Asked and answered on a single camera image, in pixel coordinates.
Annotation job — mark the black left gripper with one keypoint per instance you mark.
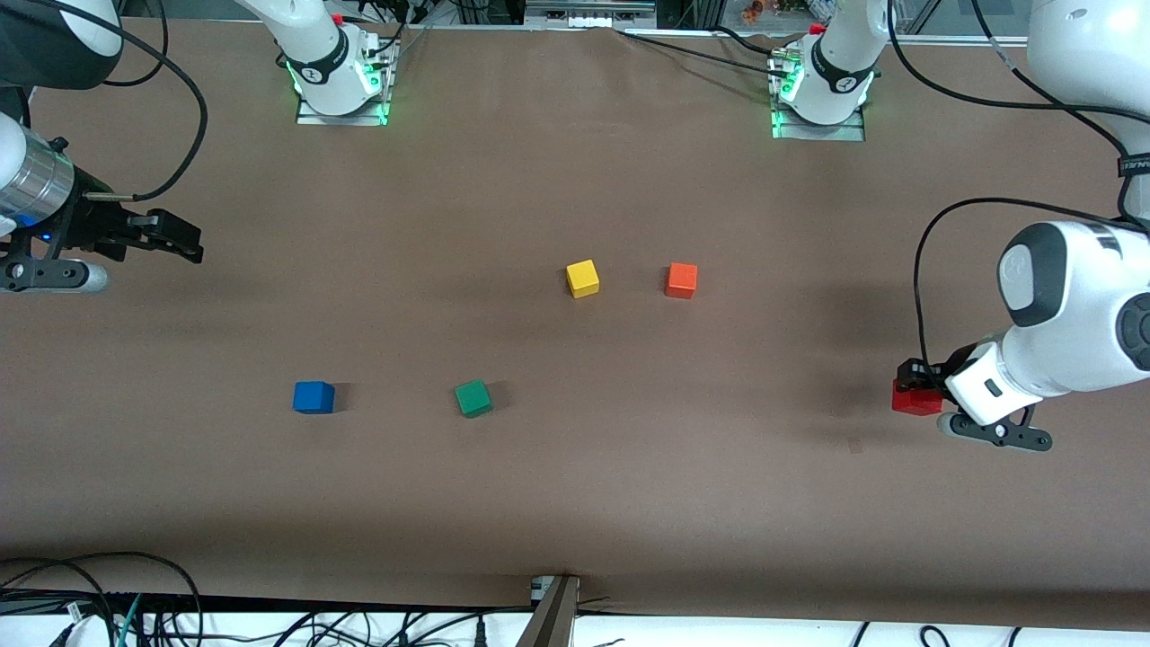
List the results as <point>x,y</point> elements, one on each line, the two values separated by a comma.
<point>934,370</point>

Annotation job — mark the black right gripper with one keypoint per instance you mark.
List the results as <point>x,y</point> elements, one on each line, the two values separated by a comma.
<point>92,227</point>

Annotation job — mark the red wooden block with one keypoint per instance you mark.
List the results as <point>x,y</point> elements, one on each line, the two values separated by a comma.
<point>915,402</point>

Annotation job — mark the blue wooden block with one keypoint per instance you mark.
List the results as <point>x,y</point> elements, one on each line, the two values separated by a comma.
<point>313,398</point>

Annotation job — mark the orange wooden block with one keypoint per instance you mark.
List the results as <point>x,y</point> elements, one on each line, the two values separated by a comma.
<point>681,281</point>

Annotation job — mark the green wooden block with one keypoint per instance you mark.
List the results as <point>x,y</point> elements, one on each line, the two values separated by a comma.
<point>473,399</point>

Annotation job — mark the yellow wooden block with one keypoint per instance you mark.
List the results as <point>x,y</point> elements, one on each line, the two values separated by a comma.
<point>583,279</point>

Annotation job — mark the brown paper table cover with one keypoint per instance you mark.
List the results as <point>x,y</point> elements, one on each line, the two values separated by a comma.
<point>629,494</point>

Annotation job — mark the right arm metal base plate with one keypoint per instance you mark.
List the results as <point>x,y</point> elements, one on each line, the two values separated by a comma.
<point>310,119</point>

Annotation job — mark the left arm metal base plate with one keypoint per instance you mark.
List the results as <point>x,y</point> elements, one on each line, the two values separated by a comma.
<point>853,133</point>

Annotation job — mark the aluminium profile bracket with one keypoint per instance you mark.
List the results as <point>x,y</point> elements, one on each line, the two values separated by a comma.
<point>550,615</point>

